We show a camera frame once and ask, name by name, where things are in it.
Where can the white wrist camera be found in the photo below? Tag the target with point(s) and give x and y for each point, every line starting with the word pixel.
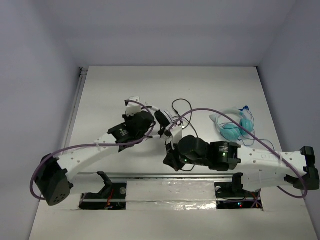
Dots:
pixel 132 107
pixel 172 134

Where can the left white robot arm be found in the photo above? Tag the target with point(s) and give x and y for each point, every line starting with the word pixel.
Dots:
pixel 55 173

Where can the aluminium side rail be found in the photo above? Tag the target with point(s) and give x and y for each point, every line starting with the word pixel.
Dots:
pixel 74 108

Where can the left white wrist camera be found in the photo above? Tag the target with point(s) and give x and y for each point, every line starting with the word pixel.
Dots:
pixel 132 107

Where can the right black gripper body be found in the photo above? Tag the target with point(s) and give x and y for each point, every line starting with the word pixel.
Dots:
pixel 177 160

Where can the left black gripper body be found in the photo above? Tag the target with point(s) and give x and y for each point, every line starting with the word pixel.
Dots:
pixel 161 119

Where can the teal cat-ear headphones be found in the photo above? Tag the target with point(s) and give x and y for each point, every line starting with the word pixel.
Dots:
pixel 230 131

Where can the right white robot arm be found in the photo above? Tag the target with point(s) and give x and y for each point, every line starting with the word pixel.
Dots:
pixel 252 168

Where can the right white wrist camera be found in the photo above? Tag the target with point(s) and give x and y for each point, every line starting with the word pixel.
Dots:
pixel 172 134

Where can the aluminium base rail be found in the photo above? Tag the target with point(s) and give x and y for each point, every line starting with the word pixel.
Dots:
pixel 108 192

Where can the white black headphones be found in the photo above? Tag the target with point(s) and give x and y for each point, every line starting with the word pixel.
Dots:
pixel 164 118

